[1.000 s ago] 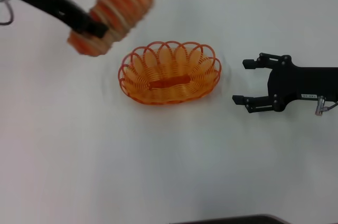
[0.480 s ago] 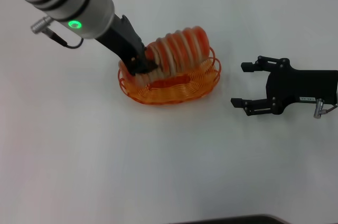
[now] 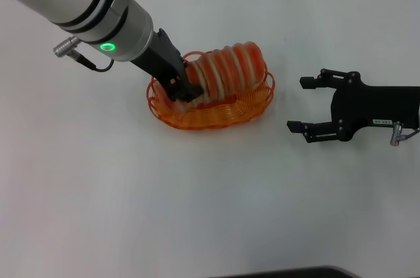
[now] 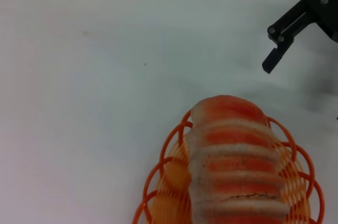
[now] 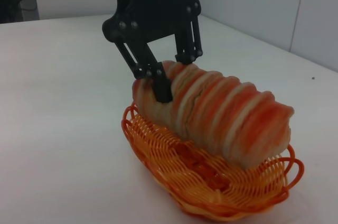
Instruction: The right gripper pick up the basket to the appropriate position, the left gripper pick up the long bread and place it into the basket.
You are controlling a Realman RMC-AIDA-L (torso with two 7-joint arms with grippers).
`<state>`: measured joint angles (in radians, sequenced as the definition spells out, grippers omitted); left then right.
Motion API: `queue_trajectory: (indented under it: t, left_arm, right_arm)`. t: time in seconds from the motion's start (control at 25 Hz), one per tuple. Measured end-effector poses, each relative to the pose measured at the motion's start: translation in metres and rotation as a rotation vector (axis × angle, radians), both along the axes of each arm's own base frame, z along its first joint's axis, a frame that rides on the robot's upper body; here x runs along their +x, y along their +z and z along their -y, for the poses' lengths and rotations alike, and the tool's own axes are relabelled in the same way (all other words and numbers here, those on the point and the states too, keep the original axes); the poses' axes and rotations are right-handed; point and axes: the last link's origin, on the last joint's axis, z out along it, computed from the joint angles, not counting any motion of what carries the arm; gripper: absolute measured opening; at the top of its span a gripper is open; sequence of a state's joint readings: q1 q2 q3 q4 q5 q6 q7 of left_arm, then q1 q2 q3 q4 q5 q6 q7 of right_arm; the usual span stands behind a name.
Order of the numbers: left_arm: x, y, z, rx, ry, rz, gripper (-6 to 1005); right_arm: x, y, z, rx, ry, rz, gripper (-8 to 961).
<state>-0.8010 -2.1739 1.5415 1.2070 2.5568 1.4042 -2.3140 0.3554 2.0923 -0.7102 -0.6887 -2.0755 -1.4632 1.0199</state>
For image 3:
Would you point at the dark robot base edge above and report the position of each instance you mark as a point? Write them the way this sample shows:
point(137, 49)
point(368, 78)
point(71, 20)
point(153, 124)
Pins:
point(311, 273)

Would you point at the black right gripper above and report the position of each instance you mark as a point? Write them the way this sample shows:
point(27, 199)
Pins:
point(367, 107)

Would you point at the orange striped bread roll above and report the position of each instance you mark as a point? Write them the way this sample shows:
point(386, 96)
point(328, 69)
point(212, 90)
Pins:
point(229, 65)

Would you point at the orange woven plastic basket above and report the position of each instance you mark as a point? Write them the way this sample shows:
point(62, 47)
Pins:
point(210, 117)

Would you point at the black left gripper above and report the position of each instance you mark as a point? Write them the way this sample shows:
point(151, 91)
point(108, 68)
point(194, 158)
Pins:
point(160, 58)

